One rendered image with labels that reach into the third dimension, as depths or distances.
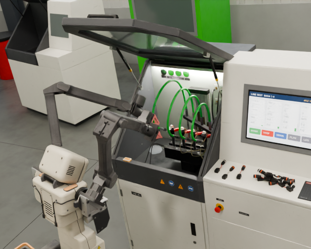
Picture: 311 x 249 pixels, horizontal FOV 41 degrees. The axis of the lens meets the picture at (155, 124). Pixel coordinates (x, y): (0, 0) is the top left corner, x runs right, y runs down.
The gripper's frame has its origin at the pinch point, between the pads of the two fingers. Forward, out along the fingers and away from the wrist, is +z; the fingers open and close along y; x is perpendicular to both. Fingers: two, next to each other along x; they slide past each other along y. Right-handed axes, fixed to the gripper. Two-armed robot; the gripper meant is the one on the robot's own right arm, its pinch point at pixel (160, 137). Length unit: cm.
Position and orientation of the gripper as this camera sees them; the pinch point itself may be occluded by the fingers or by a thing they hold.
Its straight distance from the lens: 238.2
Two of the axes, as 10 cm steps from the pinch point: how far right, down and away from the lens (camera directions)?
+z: 6.3, 3.3, 7.0
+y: 4.2, -9.1, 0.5
